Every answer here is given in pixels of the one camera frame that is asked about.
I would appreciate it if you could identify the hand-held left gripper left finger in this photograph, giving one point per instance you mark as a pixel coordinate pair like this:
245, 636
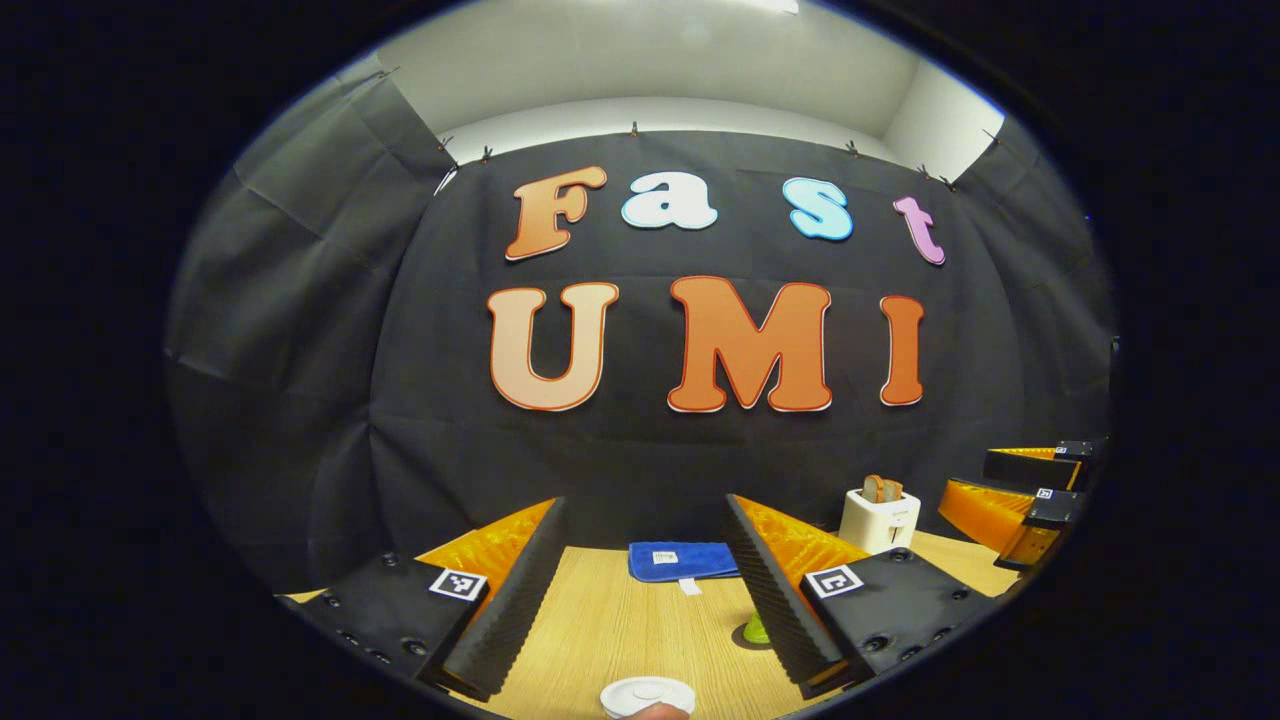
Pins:
520, 610

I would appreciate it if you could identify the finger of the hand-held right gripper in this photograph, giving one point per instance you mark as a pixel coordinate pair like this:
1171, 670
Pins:
985, 510
1030, 468

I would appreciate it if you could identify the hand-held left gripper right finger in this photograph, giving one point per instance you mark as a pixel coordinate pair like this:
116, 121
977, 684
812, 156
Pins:
775, 600

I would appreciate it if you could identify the white green water bottle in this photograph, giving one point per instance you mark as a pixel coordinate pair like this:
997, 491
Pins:
755, 632

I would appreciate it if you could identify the white teacup lid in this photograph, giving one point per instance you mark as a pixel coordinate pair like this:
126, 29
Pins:
645, 693

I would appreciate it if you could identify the blue towel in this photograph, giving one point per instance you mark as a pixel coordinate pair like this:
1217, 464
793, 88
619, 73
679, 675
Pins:
705, 565

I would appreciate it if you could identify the white toaster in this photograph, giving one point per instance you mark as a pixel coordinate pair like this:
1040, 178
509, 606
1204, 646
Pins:
880, 525

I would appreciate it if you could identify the black backdrop cloth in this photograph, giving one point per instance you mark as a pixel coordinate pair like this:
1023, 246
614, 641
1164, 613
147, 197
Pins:
650, 460

